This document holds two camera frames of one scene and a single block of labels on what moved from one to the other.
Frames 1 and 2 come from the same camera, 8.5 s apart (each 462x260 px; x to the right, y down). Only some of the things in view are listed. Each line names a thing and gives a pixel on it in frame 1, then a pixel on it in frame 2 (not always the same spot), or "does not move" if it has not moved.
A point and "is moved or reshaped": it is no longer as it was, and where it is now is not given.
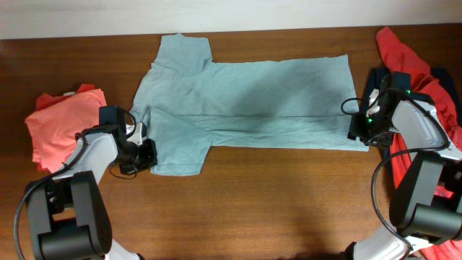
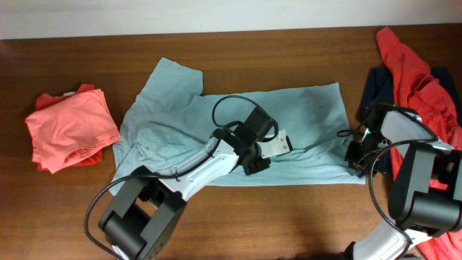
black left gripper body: x=138 y=157 to x=257 y=162
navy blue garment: x=376 y=75 does not move
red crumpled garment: x=425 y=81 does not move
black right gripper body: x=372 y=130 to x=359 y=156
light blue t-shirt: x=192 y=105 is moved or reshaped
